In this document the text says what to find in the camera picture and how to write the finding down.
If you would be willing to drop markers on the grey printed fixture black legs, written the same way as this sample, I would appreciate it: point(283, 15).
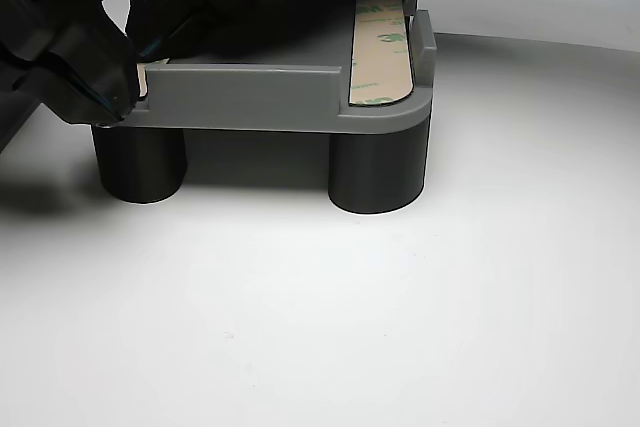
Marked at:
point(250, 92)

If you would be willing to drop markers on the beige printed protective film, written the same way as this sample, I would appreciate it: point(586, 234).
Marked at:
point(142, 79)
point(380, 62)

